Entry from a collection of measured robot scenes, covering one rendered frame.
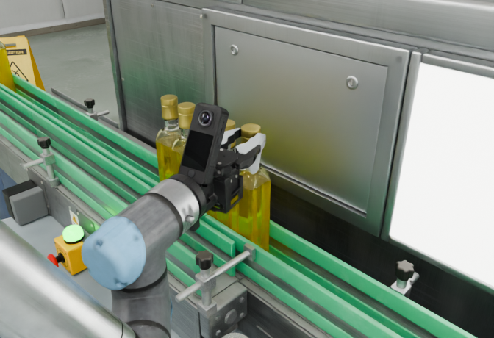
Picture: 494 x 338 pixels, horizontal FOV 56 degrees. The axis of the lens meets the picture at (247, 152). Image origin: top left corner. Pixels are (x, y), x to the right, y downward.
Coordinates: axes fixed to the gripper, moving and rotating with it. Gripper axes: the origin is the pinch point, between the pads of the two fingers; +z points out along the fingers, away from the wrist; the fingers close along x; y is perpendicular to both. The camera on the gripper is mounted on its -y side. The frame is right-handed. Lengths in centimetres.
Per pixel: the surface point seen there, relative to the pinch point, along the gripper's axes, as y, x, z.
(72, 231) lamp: 31, -41, -9
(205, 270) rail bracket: 17.5, 0.9, -16.6
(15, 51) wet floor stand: 68, -304, 159
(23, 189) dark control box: 33, -69, -2
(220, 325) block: 31.8, 1.9, -14.5
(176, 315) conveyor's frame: 34.8, -8.3, -14.4
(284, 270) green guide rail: 20.1, 10.9, -7.7
